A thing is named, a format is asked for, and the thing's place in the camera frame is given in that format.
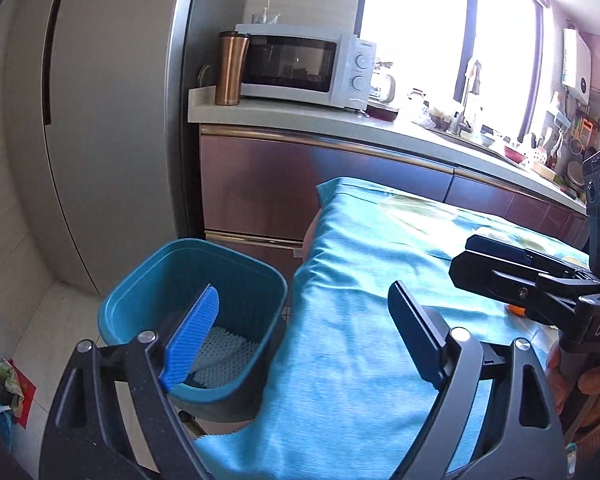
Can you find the person's right hand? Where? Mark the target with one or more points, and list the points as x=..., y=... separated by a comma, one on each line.
x=555, y=385

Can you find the blue floral tablecloth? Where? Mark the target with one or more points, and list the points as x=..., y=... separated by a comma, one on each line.
x=340, y=310

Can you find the white microwave oven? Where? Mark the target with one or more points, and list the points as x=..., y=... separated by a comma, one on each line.
x=290, y=62

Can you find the metal faucet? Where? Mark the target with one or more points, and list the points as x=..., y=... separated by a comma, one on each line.
x=469, y=90

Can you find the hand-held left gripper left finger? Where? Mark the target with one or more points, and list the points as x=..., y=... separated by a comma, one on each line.
x=192, y=340

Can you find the small orange object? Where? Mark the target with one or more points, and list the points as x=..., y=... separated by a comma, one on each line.
x=516, y=310

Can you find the light blue cloth in bin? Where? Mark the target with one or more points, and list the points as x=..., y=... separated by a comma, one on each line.
x=225, y=355

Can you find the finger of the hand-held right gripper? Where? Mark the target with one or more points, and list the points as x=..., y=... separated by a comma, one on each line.
x=500, y=280
x=510, y=252

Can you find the copper tumbler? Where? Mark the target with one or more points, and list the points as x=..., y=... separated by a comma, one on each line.
x=228, y=70

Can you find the kitchen counter cabinet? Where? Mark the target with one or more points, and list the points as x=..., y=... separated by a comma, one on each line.
x=260, y=185

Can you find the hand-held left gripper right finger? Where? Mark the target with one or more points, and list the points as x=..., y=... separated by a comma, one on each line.
x=420, y=335

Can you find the window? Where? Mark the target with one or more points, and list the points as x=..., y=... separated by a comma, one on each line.
x=410, y=25

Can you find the blue plastic bin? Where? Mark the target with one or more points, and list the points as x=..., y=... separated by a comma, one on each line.
x=240, y=280

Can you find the glass kettle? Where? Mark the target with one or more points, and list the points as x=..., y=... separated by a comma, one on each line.
x=382, y=87

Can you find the red bag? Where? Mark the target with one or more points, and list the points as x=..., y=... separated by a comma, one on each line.
x=24, y=391

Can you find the clear plastic bag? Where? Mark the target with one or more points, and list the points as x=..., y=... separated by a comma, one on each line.
x=266, y=14

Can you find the grey refrigerator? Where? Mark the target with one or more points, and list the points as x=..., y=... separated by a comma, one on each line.
x=110, y=110

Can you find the stack of dishes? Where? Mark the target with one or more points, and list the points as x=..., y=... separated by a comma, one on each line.
x=575, y=175

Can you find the white water heater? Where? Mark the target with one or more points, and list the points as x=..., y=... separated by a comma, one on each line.
x=577, y=65

